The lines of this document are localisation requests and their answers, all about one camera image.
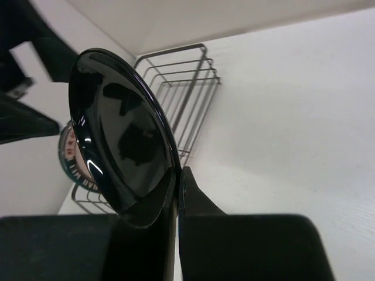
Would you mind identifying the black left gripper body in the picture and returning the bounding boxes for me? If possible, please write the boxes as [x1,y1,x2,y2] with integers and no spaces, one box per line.
[1,1,33,98]

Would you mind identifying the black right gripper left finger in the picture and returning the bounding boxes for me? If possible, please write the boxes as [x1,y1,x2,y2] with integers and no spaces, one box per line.
[1,170,176,280]

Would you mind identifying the black plate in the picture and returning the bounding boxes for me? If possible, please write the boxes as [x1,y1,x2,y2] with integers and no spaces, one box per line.
[69,48,181,214]

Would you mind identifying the grey wire dish rack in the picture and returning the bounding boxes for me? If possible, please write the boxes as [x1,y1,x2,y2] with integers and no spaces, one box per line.
[71,43,222,216]

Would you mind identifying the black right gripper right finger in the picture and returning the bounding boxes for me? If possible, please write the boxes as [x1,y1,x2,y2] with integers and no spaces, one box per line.
[178,167,334,280]

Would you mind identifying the white plate with dark rim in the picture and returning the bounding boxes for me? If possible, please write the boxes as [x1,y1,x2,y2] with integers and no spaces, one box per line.
[58,121,100,193]

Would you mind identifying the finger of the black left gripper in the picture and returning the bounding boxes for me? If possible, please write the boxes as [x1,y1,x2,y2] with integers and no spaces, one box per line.
[1,1,78,83]
[1,92,60,145]

